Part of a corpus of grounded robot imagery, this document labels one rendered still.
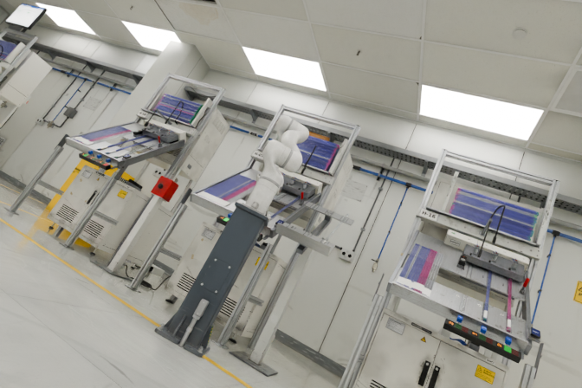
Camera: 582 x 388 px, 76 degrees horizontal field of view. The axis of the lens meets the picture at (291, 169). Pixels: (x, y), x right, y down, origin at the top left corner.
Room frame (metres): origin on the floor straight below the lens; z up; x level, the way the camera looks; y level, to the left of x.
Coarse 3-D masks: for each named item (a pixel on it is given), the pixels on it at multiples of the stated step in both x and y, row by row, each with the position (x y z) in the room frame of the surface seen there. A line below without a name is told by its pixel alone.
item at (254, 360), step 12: (312, 252) 2.36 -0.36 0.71; (300, 264) 2.34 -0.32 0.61; (300, 276) 2.34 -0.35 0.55; (288, 288) 2.34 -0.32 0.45; (288, 300) 2.34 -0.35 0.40; (276, 312) 2.34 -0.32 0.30; (276, 324) 2.33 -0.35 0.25; (264, 336) 2.34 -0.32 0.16; (264, 348) 2.33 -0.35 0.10; (252, 360) 2.34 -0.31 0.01; (264, 372) 2.22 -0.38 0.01; (276, 372) 2.40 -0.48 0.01
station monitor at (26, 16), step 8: (24, 8) 4.99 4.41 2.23; (32, 8) 4.92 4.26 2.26; (40, 8) 4.85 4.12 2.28; (16, 16) 4.99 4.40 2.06; (24, 16) 4.92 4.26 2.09; (32, 16) 4.85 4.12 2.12; (40, 16) 4.83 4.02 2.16; (16, 24) 4.92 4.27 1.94; (24, 24) 4.86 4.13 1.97; (32, 24) 4.82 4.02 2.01; (24, 32) 5.05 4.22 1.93
